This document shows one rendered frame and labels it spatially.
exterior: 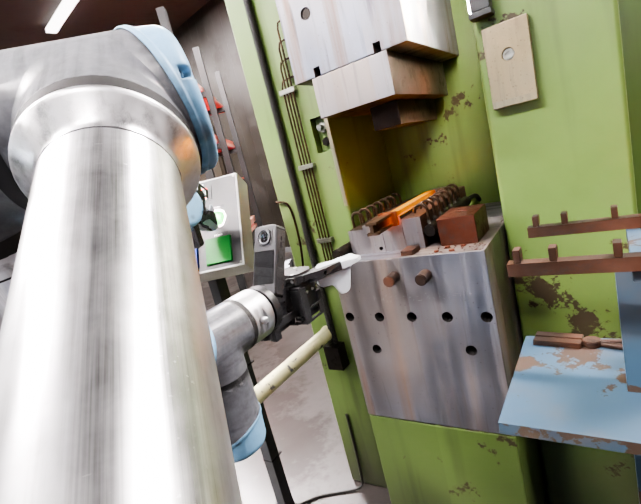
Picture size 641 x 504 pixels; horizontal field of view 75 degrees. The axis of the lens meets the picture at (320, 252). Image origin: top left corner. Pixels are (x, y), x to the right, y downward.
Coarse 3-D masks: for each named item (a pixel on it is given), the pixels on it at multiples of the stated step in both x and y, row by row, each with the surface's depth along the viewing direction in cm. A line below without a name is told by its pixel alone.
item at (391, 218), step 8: (424, 192) 125; (432, 192) 124; (416, 200) 113; (400, 208) 106; (408, 208) 108; (384, 216) 97; (392, 216) 99; (368, 224) 93; (376, 224) 92; (384, 224) 97; (392, 224) 99; (376, 232) 93
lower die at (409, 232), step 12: (408, 216) 101; (420, 216) 98; (432, 216) 104; (360, 228) 108; (396, 228) 101; (408, 228) 99; (420, 228) 98; (360, 240) 108; (372, 240) 106; (384, 240) 104; (396, 240) 102; (408, 240) 100; (420, 240) 99; (432, 240) 103; (360, 252) 109; (372, 252) 107
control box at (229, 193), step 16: (224, 176) 120; (208, 192) 120; (224, 192) 118; (240, 192) 119; (208, 208) 118; (224, 208) 117; (240, 208) 116; (224, 224) 116; (240, 224) 115; (240, 240) 113; (240, 256) 112; (208, 272) 113; (224, 272) 115; (240, 272) 117
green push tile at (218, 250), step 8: (208, 240) 115; (216, 240) 114; (224, 240) 113; (208, 248) 114; (216, 248) 113; (224, 248) 113; (208, 256) 113; (216, 256) 113; (224, 256) 112; (232, 256) 112; (208, 264) 113; (216, 264) 113
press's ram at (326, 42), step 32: (288, 0) 98; (320, 0) 94; (352, 0) 90; (384, 0) 87; (416, 0) 94; (448, 0) 116; (288, 32) 101; (320, 32) 96; (352, 32) 92; (384, 32) 89; (416, 32) 92; (448, 32) 113; (320, 64) 99
